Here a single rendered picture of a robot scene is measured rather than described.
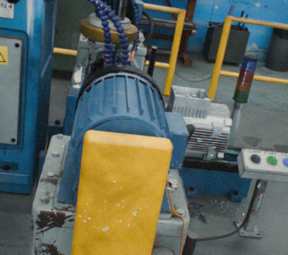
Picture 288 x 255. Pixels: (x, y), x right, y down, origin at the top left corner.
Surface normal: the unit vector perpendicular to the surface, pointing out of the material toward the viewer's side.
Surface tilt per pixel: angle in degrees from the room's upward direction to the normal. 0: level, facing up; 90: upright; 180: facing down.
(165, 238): 90
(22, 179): 90
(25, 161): 90
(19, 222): 0
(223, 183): 90
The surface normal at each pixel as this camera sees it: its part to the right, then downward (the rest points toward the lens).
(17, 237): 0.15, -0.91
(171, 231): 0.06, 0.40
